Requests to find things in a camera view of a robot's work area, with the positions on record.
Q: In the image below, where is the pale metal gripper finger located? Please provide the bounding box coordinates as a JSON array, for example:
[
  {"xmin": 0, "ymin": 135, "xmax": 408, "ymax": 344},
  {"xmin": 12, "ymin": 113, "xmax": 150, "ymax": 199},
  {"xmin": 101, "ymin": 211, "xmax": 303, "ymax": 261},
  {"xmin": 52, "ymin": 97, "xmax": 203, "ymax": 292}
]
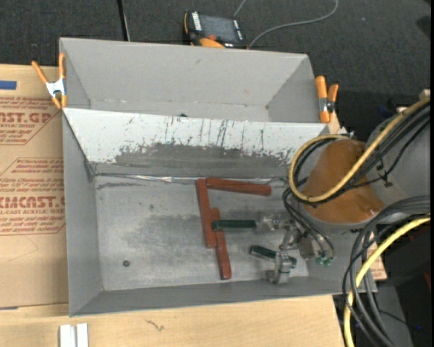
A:
[
  {"xmin": 265, "ymin": 252, "xmax": 298, "ymax": 286},
  {"xmin": 255, "ymin": 213, "xmax": 292, "ymax": 235}
]

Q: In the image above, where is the dark green flat block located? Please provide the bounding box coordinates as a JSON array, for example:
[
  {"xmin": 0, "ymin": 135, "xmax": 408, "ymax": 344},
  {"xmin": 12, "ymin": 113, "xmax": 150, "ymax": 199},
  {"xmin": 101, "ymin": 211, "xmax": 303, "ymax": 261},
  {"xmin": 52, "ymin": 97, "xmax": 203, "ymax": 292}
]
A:
[
  {"xmin": 248, "ymin": 244, "xmax": 278, "ymax": 260},
  {"xmin": 211, "ymin": 219, "xmax": 258, "ymax": 234}
]

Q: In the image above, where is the red-brown flat block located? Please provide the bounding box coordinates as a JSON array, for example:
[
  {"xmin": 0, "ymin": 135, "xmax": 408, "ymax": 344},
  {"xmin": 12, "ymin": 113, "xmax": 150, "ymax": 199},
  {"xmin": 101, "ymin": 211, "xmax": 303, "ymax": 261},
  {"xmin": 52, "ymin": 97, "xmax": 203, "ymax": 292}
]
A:
[
  {"xmin": 210, "ymin": 207, "xmax": 233, "ymax": 280},
  {"xmin": 195, "ymin": 178, "xmax": 218, "ymax": 249},
  {"xmin": 205, "ymin": 176, "xmax": 273, "ymax": 197}
]

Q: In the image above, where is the grey metal bin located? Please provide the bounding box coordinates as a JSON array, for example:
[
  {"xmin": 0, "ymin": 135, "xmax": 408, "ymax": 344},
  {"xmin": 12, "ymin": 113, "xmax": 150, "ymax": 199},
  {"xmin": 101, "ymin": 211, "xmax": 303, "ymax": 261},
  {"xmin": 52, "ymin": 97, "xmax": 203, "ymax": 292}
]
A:
[{"xmin": 59, "ymin": 37, "xmax": 379, "ymax": 317}]

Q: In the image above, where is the brown cardboard board red print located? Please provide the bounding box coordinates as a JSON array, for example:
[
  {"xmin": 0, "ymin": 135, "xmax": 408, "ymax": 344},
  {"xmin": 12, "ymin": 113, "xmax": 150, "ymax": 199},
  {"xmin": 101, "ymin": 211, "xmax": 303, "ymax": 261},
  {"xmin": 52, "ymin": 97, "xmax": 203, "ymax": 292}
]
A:
[{"xmin": 0, "ymin": 62, "xmax": 70, "ymax": 312}]

